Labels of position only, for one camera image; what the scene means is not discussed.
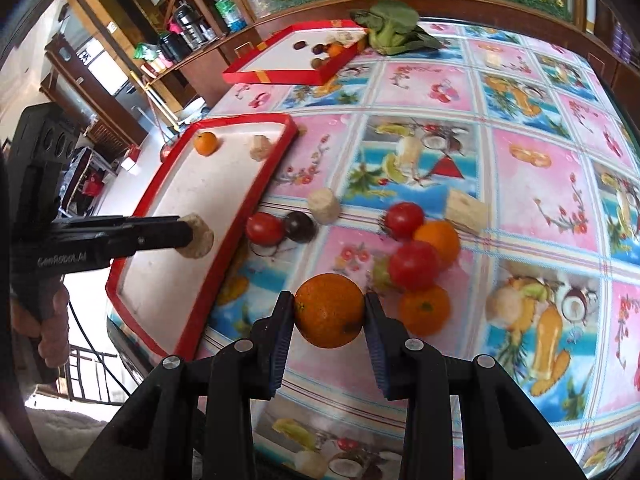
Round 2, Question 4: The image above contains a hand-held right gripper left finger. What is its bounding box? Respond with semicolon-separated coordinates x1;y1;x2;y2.
75;290;296;480

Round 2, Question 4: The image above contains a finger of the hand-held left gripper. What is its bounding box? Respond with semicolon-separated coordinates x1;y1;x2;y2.
54;215;195;259

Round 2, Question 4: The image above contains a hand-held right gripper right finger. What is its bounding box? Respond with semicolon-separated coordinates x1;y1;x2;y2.
364;291;588;480

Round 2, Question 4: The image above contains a large orange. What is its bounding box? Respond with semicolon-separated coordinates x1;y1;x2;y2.
293;273;366;349

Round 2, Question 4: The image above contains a medium orange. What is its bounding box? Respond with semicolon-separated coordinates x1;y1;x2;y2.
414;220;461;268
398;285;451;337

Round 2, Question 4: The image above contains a red rimmed white tray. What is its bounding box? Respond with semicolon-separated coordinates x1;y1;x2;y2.
105;113;300;360

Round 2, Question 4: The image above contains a green grape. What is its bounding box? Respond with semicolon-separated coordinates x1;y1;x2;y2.
371;259;396;292

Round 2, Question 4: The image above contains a red tomato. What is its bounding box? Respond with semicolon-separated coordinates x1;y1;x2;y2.
384;202;426;240
389;240;442;291
246;212;286;247

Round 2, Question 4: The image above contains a dark plum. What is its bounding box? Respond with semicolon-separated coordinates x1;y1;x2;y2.
283;211;318;242

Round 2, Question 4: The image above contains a person's left hand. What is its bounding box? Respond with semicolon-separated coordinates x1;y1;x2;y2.
10;285;71;368

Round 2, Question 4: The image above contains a yellow broom stick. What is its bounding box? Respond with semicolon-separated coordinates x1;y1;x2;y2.
130;71;180;134

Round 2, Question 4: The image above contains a beige bun in near tray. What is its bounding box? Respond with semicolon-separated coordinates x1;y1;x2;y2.
248;134;274;162

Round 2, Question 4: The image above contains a black kettle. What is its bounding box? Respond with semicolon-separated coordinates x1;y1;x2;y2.
157;32;193;62

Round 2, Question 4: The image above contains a steel thermos flask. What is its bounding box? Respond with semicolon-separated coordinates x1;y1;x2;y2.
175;2;206;49

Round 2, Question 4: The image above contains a red gift box lid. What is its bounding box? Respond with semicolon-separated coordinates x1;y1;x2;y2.
222;20;370;87

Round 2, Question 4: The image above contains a green water bottle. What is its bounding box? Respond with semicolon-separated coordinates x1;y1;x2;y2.
214;0;244;34

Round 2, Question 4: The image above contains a printed plastic tablecloth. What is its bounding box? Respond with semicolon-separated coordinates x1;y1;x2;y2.
107;20;640;480

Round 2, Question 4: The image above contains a leafy green vegetable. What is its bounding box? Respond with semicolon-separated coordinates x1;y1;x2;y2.
349;0;443;56

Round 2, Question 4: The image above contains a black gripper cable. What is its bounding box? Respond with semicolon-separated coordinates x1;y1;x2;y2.
65;295;131;403

